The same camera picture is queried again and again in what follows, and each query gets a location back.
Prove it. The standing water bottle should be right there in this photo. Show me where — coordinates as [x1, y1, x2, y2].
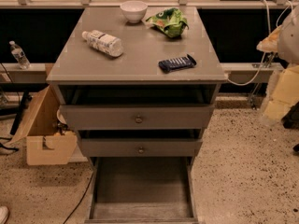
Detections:
[9, 41, 30, 70]

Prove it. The lying clear plastic bottle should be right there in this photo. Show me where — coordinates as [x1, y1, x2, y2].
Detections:
[82, 30, 123, 57]

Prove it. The white shoe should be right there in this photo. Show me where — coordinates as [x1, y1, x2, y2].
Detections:
[0, 206, 9, 224]

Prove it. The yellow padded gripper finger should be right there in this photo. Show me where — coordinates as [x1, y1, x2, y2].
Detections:
[260, 63, 299, 126]
[256, 26, 281, 53]

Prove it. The black floor cable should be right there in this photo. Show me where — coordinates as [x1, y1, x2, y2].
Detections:
[62, 171, 95, 224]

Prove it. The grey top drawer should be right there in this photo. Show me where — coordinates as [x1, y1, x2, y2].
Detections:
[60, 105, 214, 130]

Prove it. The grey wooden drawer cabinet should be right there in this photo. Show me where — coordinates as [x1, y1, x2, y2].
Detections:
[46, 6, 229, 224]

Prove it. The metal stand pole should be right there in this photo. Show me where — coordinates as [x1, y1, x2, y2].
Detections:
[248, 52, 276, 109]

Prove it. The grey open bottom drawer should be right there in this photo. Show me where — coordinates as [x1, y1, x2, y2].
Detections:
[84, 157, 199, 224]

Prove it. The grey middle drawer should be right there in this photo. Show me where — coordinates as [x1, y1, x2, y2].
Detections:
[79, 139, 202, 157]

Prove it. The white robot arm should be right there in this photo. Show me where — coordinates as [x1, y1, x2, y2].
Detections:
[256, 5, 299, 125]

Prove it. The white cable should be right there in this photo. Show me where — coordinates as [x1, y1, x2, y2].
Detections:
[226, 0, 295, 87]

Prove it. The green snack bag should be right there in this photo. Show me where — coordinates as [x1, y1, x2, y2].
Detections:
[146, 7, 188, 38]

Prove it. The white ceramic bowl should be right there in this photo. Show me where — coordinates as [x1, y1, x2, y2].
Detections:
[120, 0, 148, 23]

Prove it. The light wooden box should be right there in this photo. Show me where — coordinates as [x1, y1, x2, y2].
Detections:
[8, 86, 78, 165]

